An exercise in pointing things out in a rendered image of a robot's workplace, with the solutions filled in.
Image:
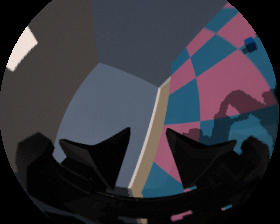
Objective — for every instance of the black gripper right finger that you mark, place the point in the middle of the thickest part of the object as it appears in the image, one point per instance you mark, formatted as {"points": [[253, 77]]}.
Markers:
{"points": [[192, 158]]}

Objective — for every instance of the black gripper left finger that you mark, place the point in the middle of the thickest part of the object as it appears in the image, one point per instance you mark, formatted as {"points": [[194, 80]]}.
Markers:
{"points": [[105, 157]]}

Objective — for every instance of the blue cube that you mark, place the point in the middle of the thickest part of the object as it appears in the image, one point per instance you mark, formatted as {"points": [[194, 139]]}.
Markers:
{"points": [[250, 44]]}

